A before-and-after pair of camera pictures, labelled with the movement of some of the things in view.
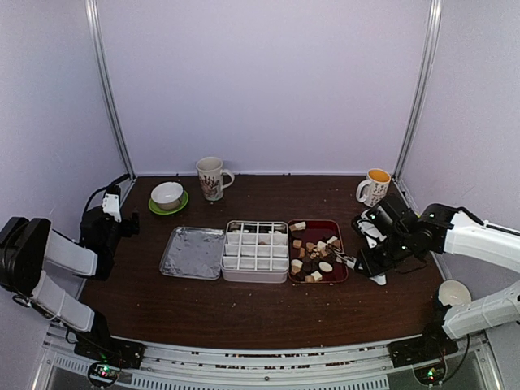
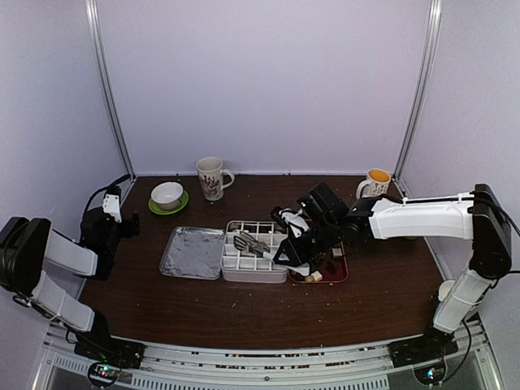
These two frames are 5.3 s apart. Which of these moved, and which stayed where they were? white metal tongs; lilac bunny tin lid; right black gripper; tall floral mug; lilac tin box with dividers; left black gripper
Moved: white metal tongs; right black gripper
Stayed: lilac tin box with dividers; tall floral mug; left black gripper; lilac bunny tin lid
